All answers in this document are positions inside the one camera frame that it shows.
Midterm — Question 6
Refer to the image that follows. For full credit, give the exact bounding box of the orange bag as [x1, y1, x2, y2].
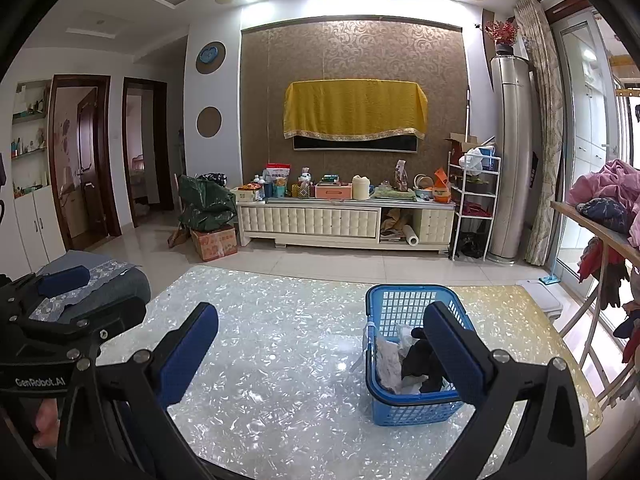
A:
[432, 167, 452, 203]

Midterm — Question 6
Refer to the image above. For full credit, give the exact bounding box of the wooden clothes rack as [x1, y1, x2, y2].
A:
[550, 201, 640, 411]

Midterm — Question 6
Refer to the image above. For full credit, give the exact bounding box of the patterned curtain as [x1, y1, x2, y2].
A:
[514, 0, 565, 267]

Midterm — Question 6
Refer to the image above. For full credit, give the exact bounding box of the red garment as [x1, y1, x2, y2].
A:
[577, 237, 608, 281]

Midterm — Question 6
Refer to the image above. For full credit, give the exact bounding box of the dark wooden door frame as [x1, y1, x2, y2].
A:
[122, 76, 175, 228]

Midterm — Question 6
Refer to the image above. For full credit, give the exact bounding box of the open brown cardboard box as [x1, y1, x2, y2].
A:
[444, 132, 481, 158]

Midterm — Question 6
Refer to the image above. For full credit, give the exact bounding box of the white television cabinet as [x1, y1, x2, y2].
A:
[236, 199, 457, 252]

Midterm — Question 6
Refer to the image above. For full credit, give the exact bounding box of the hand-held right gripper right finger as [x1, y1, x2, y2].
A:
[423, 301, 588, 480]

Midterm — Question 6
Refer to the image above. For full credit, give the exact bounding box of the black fuzzy cloth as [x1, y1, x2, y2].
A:
[400, 327, 451, 393]

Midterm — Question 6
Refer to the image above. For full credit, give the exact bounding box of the dark wooden door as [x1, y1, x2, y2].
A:
[48, 74, 122, 252]

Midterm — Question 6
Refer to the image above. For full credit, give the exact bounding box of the green plastic bag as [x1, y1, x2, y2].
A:
[177, 174, 238, 233]

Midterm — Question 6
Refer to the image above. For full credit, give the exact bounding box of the dark hanging garment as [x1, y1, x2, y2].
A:
[597, 255, 626, 311]

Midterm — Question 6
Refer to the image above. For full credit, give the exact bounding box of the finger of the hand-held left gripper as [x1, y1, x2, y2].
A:
[0, 265, 92, 311]
[10, 295, 147, 361]

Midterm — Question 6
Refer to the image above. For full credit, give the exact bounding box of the blue plastic basket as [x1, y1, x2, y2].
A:
[364, 284, 481, 427]

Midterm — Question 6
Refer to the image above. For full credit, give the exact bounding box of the dark patterned garment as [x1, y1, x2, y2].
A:
[575, 197, 632, 233]

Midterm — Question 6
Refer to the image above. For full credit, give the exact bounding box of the grey bench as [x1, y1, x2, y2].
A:
[515, 279, 564, 320]

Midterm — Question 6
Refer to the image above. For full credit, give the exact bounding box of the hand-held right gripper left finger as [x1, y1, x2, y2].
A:
[56, 302, 220, 480]

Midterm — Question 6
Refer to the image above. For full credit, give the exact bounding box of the person's left hand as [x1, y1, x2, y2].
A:
[31, 397, 63, 448]

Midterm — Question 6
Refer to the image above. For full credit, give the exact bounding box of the red and white snack bag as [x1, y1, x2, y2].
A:
[266, 162, 291, 198]

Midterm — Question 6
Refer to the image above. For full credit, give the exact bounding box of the white layered gauze cloth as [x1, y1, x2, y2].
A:
[350, 320, 416, 395]

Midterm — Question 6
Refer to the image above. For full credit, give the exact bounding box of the silver tower air conditioner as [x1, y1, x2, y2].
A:
[487, 56, 532, 266]

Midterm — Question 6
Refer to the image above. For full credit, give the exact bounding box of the vase with red flowers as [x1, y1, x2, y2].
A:
[484, 20, 521, 58]

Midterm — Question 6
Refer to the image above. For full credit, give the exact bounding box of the white metal rack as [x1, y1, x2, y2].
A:
[447, 155, 502, 262]

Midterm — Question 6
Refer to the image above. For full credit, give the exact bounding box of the cardboard box with red print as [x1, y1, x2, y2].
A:
[191, 225, 238, 262]

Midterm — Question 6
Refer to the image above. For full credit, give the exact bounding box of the pink garment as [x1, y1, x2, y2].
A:
[565, 159, 640, 248]

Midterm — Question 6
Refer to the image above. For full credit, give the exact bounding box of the wall television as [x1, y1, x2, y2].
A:
[292, 132, 418, 152]

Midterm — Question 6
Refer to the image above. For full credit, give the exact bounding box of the white shelf cabinet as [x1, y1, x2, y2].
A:
[10, 79, 66, 281]

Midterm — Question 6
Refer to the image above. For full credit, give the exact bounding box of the yellow cloth cover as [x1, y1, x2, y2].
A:
[283, 80, 429, 141]

